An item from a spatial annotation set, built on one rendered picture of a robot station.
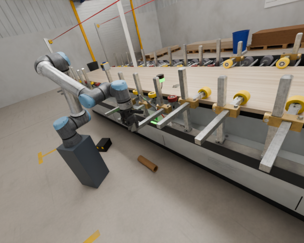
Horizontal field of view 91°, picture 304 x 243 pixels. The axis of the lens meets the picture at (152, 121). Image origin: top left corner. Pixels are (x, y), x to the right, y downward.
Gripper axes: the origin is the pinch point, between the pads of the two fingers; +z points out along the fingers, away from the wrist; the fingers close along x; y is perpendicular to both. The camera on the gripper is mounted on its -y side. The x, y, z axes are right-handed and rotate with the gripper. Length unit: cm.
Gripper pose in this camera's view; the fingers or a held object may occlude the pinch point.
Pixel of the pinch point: (136, 130)
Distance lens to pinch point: 108.0
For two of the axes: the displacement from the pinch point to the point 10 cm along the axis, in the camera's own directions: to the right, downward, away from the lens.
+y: -7.1, 4.8, -5.1
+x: 6.7, 2.6, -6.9
